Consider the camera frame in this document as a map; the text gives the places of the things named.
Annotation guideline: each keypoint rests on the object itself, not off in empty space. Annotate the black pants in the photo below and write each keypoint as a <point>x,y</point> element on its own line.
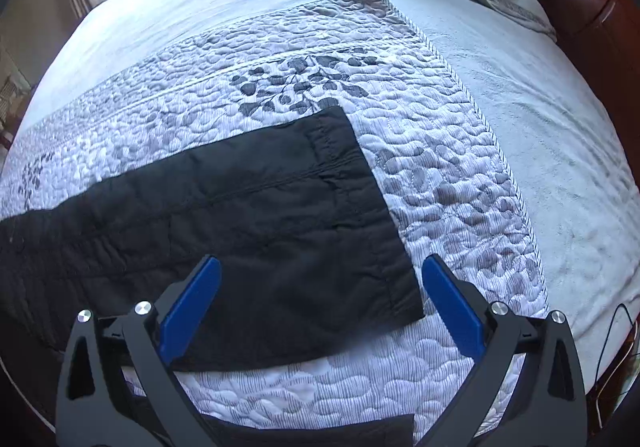
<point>311,261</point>

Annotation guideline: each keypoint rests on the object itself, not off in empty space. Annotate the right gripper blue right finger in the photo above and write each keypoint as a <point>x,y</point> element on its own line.
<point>548,405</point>

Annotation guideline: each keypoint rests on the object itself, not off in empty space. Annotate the dark wooden headboard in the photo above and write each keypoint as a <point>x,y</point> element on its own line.
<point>601,38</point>

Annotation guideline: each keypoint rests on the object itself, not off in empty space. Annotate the light blue bed sheet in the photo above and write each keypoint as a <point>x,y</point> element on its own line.
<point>556,135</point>

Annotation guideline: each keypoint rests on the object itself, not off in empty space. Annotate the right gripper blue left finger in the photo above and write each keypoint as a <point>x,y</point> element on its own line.
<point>94,406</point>

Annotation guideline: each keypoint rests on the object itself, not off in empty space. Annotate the white quilted floral bedspread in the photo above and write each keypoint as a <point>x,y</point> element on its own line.
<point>432,153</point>

